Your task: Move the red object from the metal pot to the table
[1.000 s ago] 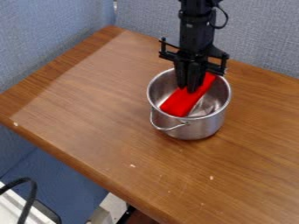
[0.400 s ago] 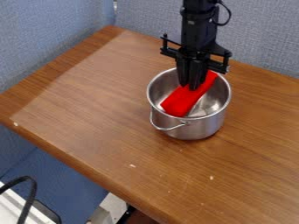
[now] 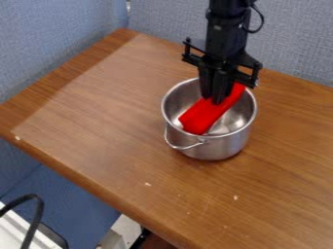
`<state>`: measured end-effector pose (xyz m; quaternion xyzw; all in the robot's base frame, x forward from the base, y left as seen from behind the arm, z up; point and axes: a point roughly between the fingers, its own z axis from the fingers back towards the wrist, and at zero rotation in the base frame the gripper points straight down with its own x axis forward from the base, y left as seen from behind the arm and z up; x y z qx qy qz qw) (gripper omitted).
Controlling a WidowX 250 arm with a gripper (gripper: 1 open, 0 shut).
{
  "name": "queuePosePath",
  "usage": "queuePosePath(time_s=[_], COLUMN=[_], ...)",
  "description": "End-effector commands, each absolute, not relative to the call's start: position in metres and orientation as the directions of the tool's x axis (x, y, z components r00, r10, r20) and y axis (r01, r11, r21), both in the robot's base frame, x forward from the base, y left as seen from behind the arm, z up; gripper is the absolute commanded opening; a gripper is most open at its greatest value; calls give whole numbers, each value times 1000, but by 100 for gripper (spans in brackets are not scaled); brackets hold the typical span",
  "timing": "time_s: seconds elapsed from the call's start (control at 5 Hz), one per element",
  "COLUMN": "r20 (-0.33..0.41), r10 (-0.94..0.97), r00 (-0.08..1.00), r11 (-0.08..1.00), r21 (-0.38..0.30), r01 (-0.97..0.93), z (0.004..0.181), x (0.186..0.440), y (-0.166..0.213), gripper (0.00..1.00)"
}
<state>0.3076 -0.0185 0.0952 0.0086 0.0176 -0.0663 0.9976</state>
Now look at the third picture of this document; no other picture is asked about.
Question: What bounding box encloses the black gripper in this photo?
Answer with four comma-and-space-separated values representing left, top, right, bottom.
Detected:
183, 27, 263, 104

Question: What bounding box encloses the red block object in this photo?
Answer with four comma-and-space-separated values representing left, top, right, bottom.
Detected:
178, 83, 247, 135

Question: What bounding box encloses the metal pot with handle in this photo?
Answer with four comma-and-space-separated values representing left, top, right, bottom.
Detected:
162, 78, 259, 160

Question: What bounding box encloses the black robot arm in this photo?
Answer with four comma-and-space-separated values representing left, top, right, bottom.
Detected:
183, 0, 264, 104

